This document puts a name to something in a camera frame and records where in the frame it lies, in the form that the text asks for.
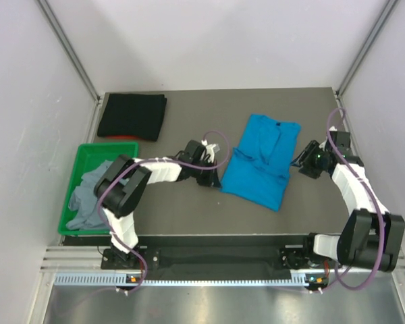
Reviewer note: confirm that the right aluminium frame post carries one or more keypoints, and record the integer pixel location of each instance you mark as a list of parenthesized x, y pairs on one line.
[(369, 40)]

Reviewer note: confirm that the aluminium frame post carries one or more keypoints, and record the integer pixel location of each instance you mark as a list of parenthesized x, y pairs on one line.
[(67, 47), (369, 40)]

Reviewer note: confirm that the grey t shirt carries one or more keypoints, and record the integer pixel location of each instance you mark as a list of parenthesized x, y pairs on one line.
[(84, 202)]

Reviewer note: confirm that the left aluminium frame post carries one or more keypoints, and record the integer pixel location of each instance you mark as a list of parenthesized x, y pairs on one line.
[(67, 47)]

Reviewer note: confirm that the slotted cable duct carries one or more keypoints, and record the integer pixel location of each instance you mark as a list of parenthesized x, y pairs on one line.
[(128, 280)]

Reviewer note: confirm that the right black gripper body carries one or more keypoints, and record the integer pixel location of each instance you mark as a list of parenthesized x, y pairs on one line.
[(314, 166)]

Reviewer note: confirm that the folded red t shirt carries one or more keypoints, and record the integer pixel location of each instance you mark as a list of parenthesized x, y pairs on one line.
[(123, 138)]

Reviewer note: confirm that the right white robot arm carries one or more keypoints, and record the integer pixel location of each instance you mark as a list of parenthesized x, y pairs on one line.
[(371, 233)]

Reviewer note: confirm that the blue t shirt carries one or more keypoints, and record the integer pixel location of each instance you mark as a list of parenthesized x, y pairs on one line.
[(259, 168)]

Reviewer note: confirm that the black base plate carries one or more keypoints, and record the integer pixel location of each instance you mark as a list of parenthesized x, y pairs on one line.
[(211, 262)]

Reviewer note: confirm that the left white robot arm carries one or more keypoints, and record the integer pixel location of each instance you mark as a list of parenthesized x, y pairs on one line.
[(121, 187)]

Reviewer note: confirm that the aluminium front rail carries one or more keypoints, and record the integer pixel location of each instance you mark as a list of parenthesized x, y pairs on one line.
[(71, 258)]

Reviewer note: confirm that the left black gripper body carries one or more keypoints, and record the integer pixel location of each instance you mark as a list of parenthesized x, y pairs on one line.
[(203, 176)]

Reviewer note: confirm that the folded black t shirt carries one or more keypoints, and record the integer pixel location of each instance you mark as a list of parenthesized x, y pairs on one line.
[(133, 115)]

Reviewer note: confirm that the green plastic bin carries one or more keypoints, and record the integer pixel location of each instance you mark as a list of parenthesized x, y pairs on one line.
[(88, 158)]

